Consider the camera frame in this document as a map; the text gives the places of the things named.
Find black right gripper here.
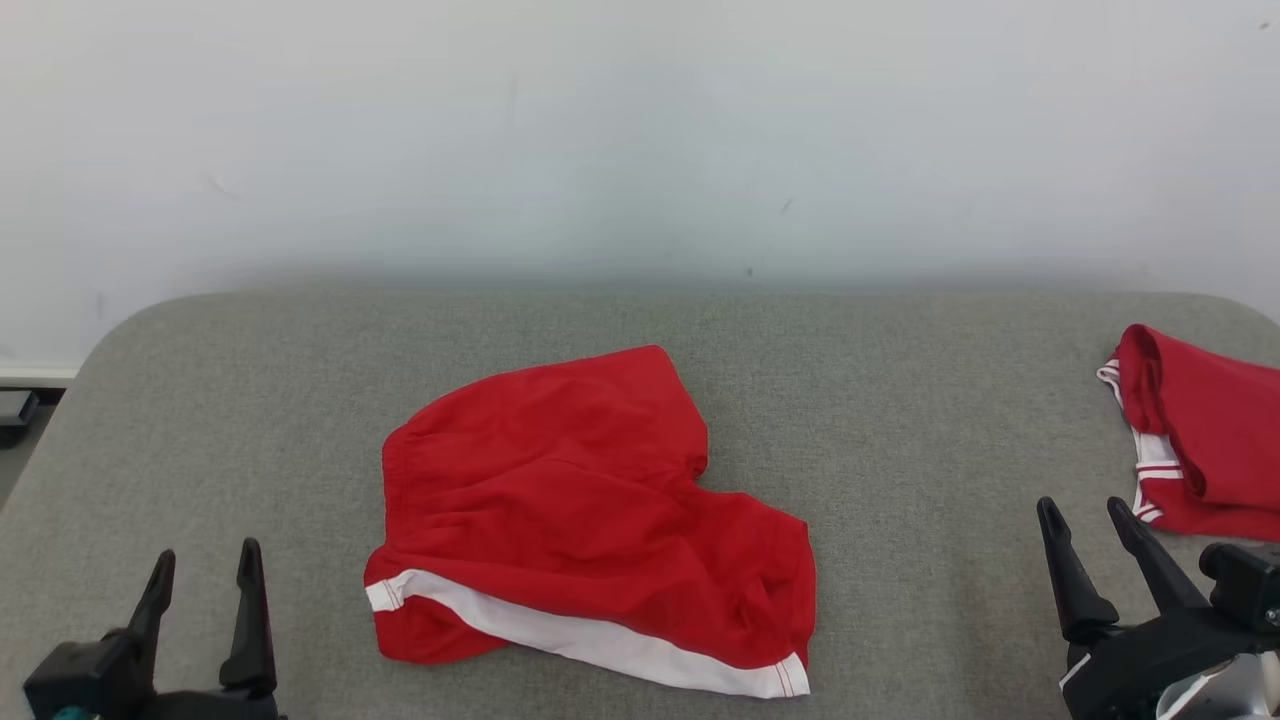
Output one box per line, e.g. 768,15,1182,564
1036,497,1280,720

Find red shorts white stripe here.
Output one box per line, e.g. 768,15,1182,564
363,345,817,699

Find red Bulls 23 jersey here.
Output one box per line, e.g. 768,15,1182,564
1096,323,1280,544

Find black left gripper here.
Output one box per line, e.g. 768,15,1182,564
105,538,286,720

